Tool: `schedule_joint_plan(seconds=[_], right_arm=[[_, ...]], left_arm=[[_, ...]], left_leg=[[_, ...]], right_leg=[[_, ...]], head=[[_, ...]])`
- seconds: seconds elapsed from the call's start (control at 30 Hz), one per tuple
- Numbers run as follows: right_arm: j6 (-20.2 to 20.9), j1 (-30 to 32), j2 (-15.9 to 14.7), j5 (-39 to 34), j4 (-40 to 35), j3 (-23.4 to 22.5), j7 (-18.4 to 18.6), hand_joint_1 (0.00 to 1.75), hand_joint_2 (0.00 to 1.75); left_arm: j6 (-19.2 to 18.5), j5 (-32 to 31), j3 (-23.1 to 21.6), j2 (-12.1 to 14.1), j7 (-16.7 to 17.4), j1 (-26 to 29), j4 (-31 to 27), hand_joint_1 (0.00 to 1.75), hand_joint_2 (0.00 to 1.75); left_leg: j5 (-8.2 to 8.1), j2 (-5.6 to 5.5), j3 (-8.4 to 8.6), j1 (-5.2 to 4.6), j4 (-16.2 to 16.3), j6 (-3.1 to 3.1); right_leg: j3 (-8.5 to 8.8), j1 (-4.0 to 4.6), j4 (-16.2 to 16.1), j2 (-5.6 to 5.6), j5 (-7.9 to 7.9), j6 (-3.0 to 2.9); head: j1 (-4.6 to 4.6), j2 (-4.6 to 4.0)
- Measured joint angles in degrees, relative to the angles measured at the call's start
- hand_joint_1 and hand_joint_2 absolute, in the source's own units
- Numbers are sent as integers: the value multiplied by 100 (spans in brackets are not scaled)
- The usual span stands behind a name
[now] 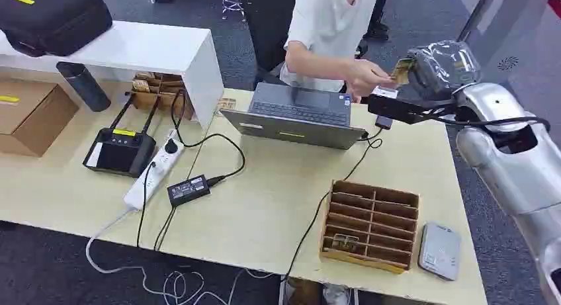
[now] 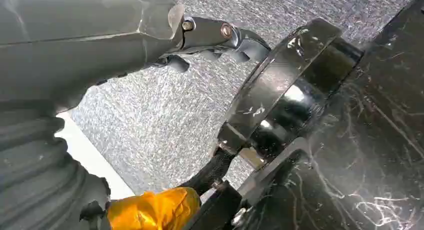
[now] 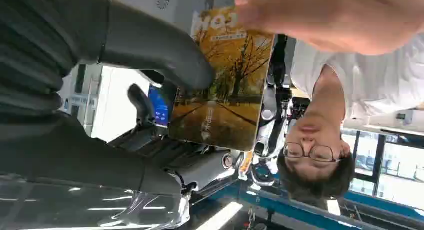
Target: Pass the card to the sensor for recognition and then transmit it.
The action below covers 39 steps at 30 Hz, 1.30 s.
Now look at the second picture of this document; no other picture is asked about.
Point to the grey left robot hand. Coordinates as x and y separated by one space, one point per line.
73 40

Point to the ribbed grey left arm sleeve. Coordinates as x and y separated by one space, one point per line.
36 175

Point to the white flat panel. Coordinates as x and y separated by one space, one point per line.
89 155

